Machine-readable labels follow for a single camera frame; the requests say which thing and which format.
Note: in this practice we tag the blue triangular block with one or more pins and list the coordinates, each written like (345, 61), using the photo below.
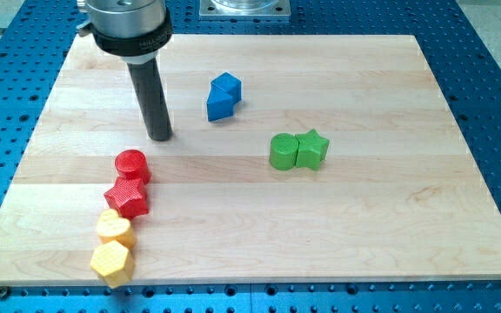
(219, 105)

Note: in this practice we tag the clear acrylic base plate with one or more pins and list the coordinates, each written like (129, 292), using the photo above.
(244, 8)

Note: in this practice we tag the yellow hexagon block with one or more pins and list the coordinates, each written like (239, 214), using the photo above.
(113, 263)

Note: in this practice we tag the light wooden board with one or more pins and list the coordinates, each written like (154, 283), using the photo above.
(398, 196)

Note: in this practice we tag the blue perforated metal table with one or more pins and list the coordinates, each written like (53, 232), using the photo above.
(38, 39)

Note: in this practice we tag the yellow heart block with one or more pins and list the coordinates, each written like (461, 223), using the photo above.
(112, 227)

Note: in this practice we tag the left board clamp screw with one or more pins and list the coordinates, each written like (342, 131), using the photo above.
(4, 292)

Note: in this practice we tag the blue cube block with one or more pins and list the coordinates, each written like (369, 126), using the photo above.
(229, 84)

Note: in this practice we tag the green star block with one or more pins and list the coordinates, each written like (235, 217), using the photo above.
(312, 150)

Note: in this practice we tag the red star block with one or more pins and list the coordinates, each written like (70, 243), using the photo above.
(128, 197)

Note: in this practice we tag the green cylinder block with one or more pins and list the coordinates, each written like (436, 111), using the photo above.
(283, 151)

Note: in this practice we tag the red cylinder block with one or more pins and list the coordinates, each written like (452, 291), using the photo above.
(132, 164)

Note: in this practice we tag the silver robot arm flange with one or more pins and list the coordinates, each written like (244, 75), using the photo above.
(131, 29)

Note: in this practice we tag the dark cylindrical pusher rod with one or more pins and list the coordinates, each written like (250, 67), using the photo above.
(148, 86)

